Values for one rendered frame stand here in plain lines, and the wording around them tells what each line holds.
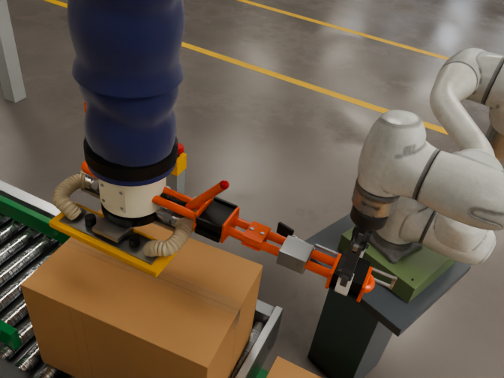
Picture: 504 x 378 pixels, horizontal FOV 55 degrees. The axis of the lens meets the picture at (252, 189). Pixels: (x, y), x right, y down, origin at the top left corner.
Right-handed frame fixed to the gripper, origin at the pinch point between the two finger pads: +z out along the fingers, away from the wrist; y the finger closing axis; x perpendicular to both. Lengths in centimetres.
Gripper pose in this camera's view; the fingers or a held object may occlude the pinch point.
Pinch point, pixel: (349, 272)
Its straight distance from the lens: 115.2
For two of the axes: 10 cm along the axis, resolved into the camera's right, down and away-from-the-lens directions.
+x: 8.9, 3.5, -2.8
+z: -1.1, 7.8, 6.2
